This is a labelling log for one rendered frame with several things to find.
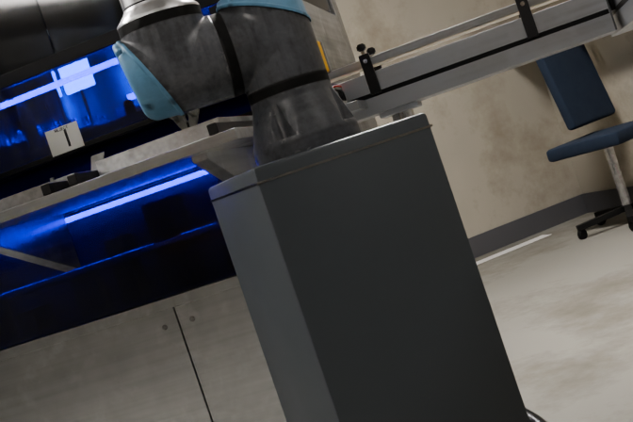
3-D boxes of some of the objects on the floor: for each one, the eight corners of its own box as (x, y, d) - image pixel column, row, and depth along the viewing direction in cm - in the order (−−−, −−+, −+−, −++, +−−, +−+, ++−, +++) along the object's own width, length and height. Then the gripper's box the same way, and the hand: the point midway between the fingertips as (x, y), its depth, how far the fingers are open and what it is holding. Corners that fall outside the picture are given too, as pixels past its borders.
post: (407, 500, 203) (104, -392, 201) (432, 495, 202) (127, -405, 200) (403, 513, 197) (90, -408, 195) (430, 507, 195) (114, -421, 193)
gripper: (118, 30, 162) (156, 142, 162) (162, 12, 160) (201, 126, 160) (137, 33, 171) (174, 140, 171) (180, 16, 168) (217, 124, 169)
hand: (190, 126), depth 168 cm, fingers closed, pressing on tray
